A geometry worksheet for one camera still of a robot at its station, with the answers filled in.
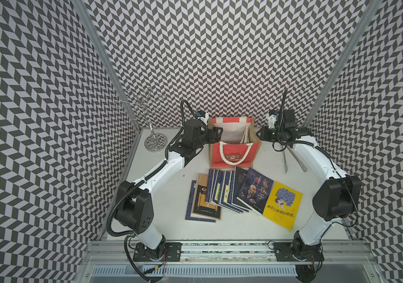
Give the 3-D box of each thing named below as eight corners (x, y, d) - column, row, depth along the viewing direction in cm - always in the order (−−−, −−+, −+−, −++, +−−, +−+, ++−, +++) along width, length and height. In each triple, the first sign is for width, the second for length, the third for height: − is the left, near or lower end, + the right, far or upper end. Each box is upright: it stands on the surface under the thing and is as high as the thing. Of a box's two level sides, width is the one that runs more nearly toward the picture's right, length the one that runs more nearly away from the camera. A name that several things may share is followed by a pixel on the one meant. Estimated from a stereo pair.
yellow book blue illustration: (262, 214, 85) (263, 213, 83) (274, 182, 96) (275, 180, 94) (292, 230, 81) (293, 229, 79) (301, 194, 92) (302, 193, 90)
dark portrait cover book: (233, 201, 89) (235, 196, 84) (246, 173, 99) (248, 167, 95) (261, 215, 85) (264, 211, 80) (271, 184, 95) (274, 179, 90)
